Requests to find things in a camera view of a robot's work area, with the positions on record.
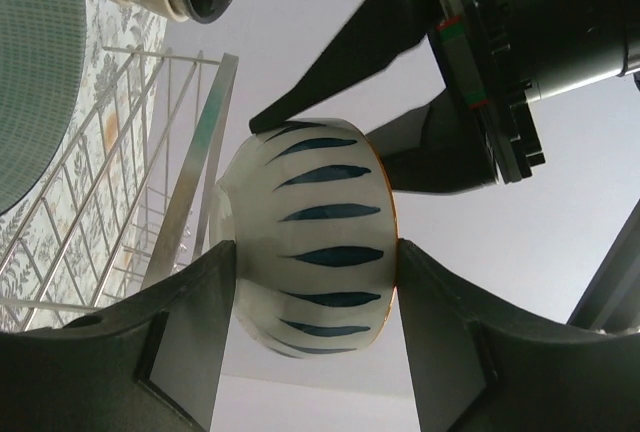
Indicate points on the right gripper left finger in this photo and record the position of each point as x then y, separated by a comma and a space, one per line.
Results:
151, 362

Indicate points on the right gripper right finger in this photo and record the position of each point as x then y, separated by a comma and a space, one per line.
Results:
480, 363

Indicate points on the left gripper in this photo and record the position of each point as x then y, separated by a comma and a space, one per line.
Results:
499, 55

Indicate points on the white bowl with dark stripes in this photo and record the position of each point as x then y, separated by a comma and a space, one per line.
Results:
311, 212

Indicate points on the pale green ribbed bowl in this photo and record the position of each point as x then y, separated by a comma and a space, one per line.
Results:
42, 60

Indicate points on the floral table mat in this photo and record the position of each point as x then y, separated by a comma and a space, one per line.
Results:
82, 238

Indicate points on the wire dish rack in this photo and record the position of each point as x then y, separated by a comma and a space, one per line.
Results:
193, 165

